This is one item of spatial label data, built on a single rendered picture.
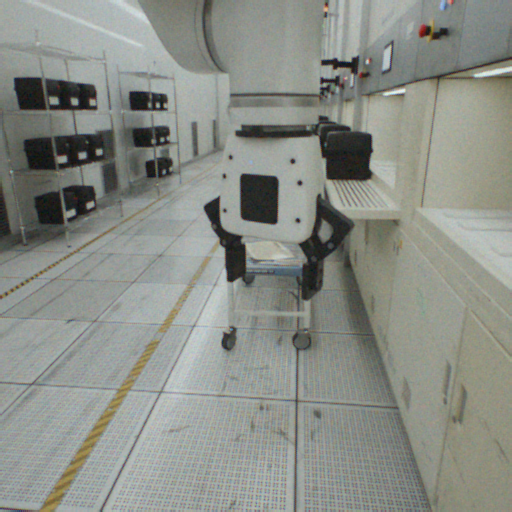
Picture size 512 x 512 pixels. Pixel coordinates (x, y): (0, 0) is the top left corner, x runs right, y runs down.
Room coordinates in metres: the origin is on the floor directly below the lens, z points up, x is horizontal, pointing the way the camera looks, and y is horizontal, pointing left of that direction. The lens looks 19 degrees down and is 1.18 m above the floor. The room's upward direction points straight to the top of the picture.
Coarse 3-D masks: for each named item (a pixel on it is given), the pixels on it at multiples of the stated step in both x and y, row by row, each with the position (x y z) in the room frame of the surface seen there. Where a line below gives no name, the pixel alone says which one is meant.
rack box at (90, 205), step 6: (72, 186) 4.29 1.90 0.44; (78, 186) 4.29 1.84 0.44; (84, 186) 4.30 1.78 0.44; (90, 186) 4.33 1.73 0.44; (78, 192) 4.12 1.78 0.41; (84, 192) 4.18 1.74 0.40; (90, 192) 4.29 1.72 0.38; (78, 198) 4.11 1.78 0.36; (84, 198) 4.14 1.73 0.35; (90, 198) 4.27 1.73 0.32; (78, 204) 4.12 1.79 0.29; (84, 204) 4.15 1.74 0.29; (90, 204) 4.25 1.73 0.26; (78, 210) 4.13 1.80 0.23; (84, 210) 4.14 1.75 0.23; (90, 210) 4.25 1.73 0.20
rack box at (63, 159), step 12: (24, 144) 3.78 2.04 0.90; (36, 144) 3.76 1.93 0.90; (48, 144) 3.75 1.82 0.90; (60, 144) 3.90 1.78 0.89; (36, 156) 3.77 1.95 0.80; (48, 156) 3.75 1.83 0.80; (60, 156) 3.87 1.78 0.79; (36, 168) 3.78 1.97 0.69; (48, 168) 3.76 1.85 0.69; (60, 168) 3.87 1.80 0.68
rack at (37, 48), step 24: (0, 48) 3.84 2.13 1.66; (24, 48) 4.02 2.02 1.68; (48, 48) 4.02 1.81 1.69; (0, 120) 3.68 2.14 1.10; (48, 120) 3.64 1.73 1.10; (24, 168) 3.84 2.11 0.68; (72, 168) 3.90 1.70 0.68; (120, 192) 4.81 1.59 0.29; (96, 216) 4.22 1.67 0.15; (24, 240) 3.68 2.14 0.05
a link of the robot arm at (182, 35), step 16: (144, 0) 0.40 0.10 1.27; (160, 0) 0.41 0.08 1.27; (176, 0) 0.42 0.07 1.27; (192, 0) 0.42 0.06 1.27; (160, 16) 0.41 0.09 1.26; (176, 16) 0.42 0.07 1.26; (192, 16) 0.42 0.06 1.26; (160, 32) 0.42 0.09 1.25; (176, 32) 0.42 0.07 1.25; (192, 32) 0.42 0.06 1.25; (176, 48) 0.43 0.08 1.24; (192, 48) 0.43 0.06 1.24; (192, 64) 0.44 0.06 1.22; (208, 64) 0.43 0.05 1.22
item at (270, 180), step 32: (224, 160) 0.42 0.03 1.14; (256, 160) 0.40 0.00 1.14; (288, 160) 0.38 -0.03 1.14; (320, 160) 0.40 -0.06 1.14; (224, 192) 0.42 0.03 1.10; (256, 192) 0.39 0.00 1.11; (288, 192) 0.38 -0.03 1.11; (320, 192) 0.40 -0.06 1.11; (224, 224) 0.42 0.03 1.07; (256, 224) 0.40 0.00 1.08; (288, 224) 0.38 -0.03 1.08; (320, 224) 0.41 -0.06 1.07
